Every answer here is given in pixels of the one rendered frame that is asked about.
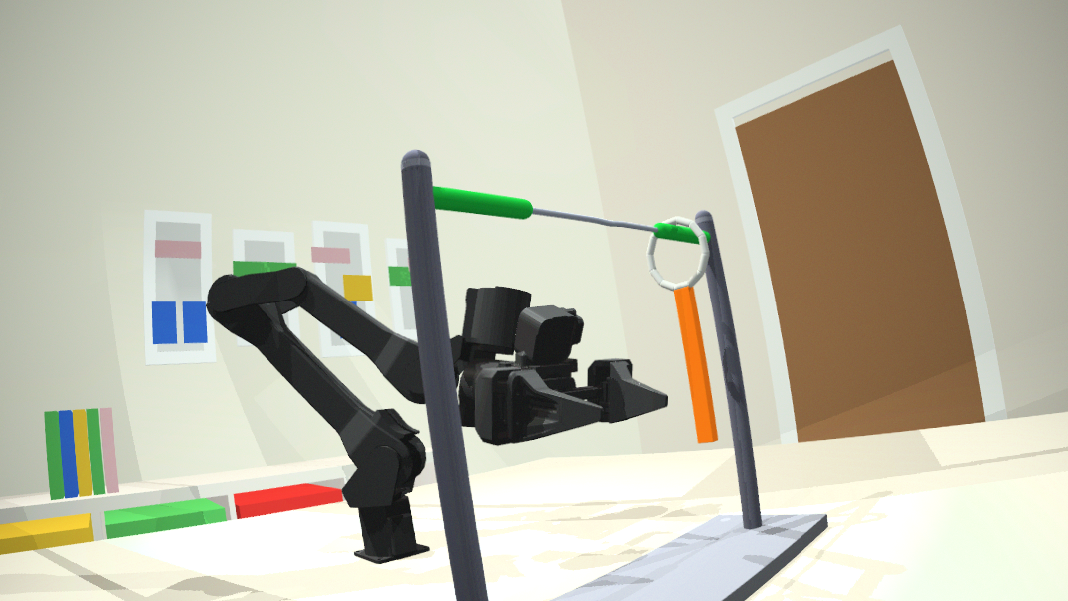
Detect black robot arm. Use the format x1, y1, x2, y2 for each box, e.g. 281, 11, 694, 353
206, 266, 584, 565

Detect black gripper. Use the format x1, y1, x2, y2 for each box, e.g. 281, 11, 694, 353
475, 358, 668, 446

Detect grey ring with orange handle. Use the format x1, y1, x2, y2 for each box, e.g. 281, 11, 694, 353
646, 217, 718, 443

